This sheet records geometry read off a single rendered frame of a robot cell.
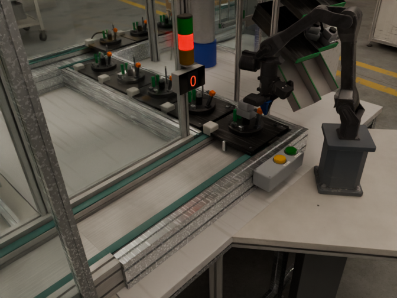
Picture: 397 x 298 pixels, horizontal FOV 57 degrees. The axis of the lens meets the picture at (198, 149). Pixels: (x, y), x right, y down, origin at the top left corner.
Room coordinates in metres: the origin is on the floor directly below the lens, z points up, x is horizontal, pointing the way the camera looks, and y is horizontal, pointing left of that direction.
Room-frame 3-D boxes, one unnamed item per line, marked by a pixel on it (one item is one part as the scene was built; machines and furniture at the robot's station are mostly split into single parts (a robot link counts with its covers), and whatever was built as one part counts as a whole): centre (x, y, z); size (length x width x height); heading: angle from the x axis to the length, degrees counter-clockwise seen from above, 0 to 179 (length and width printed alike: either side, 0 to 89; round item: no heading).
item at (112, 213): (1.05, 0.04, 0.91); 0.84 x 0.28 x 0.10; 135
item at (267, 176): (1.03, -0.28, 0.93); 0.21 x 0.07 x 0.06; 135
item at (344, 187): (1.02, -0.49, 0.96); 0.15 x 0.15 x 0.20; 81
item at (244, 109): (1.25, -0.18, 1.06); 0.08 x 0.04 x 0.07; 45
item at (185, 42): (1.19, 0.03, 1.33); 0.05 x 0.05 x 0.05
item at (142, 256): (0.94, -0.10, 0.91); 0.89 x 0.06 x 0.11; 135
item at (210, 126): (1.24, -0.05, 0.97); 0.05 x 0.05 x 0.04; 45
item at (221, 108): (1.42, -0.01, 1.01); 0.24 x 0.24 x 0.13; 45
